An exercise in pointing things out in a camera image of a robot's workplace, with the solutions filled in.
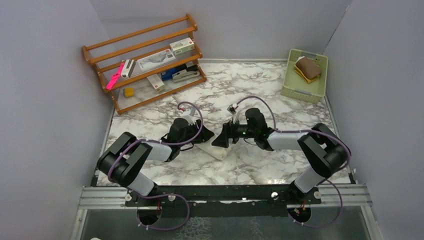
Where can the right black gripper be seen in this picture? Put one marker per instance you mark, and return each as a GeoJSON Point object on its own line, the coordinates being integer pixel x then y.
{"type": "Point", "coordinates": [228, 131]}

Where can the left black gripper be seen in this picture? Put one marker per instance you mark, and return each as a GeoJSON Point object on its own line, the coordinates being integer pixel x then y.
{"type": "Point", "coordinates": [204, 135]}

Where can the cream white towel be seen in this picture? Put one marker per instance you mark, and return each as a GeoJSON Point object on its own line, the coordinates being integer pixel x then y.
{"type": "Point", "coordinates": [219, 153]}

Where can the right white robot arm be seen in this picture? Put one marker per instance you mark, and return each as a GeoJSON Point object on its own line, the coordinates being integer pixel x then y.
{"type": "Point", "coordinates": [324, 151]}

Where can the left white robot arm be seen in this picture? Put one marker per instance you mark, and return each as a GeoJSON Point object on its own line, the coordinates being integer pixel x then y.
{"type": "Point", "coordinates": [123, 160]}

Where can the grey white stapler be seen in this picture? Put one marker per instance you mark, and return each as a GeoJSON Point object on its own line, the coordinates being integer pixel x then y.
{"type": "Point", "coordinates": [186, 74]}

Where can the blue stapler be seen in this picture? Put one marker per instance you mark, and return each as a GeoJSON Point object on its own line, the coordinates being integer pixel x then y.
{"type": "Point", "coordinates": [167, 75]}

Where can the small white red box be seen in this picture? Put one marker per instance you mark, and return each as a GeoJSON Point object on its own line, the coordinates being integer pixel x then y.
{"type": "Point", "coordinates": [156, 82]}

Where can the yellow sponge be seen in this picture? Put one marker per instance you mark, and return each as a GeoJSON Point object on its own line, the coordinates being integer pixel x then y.
{"type": "Point", "coordinates": [128, 92]}

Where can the long white flat box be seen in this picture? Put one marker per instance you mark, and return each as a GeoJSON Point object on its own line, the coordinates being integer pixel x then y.
{"type": "Point", "coordinates": [155, 60]}

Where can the green plastic basket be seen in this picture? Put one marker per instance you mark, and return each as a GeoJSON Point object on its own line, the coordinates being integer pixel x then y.
{"type": "Point", "coordinates": [296, 85]}

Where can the white green box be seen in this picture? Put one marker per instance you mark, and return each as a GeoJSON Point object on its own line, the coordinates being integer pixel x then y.
{"type": "Point", "coordinates": [182, 46]}

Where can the orange wooden rack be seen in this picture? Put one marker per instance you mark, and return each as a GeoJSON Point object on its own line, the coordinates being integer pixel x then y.
{"type": "Point", "coordinates": [162, 35]}

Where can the white silver device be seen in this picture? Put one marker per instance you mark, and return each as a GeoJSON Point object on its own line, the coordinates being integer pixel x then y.
{"type": "Point", "coordinates": [128, 68]}

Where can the pink plastic tool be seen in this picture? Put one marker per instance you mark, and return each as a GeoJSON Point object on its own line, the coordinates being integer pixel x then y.
{"type": "Point", "coordinates": [115, 77]}

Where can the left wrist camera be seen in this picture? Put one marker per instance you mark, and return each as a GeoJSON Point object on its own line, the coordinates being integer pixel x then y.
{"type": "Point", "coordinates": [190, 119]}

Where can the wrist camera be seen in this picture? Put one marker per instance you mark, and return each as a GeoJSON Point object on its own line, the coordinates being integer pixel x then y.
{"type": "Point", "coordinates": [233, 109]}
{"type": "Point", "coordinates": [190, 119]}

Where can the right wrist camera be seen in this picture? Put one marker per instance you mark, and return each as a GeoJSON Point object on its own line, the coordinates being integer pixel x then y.
{"type": "Point", "coordinates": [233, 109]}

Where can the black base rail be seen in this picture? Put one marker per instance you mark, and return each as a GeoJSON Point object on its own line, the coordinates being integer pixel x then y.
{"type": "Point", "coordinates": [222, 200]}

